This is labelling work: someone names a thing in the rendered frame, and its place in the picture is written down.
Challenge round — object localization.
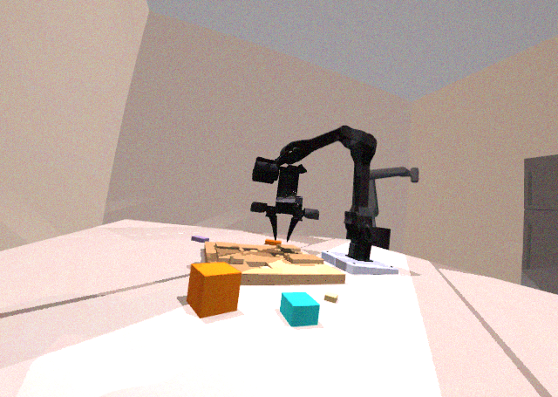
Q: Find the orange cube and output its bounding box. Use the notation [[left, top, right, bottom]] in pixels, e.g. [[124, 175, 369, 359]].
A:
[[187, 263, 242, 318]]

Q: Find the orange flat panel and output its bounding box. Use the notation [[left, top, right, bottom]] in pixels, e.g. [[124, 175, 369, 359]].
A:
[[265, 239, 282, 246]]

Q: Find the teal cube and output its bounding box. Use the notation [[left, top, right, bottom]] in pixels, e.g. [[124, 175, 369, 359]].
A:
[[280, 292, 320, 327]]

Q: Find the tan square puzzle board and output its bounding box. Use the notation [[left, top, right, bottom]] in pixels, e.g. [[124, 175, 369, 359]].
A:
[[204, 242, 346, 285]]

